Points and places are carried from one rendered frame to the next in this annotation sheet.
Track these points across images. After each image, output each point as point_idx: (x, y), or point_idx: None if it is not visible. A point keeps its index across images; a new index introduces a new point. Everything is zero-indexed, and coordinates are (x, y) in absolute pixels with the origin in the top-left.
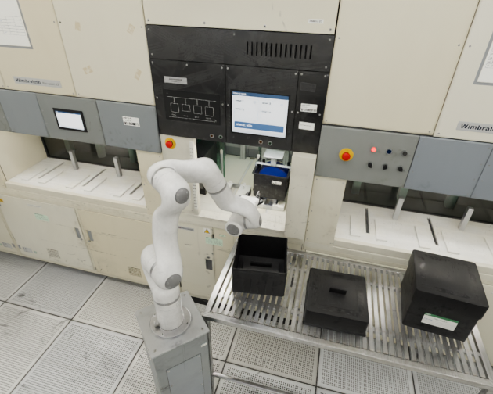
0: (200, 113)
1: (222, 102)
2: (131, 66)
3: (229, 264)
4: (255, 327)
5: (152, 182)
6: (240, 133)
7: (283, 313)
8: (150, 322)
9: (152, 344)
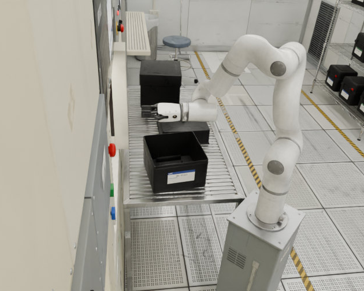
0: (106, 58)
1: (106, 22)
2: (88, 18)
3: (171, 197)
4: (230, 165)
5: (300, 62)
6: (110, 59)
7: (206, 153)
8: (282, 227)
9: (296, 219)
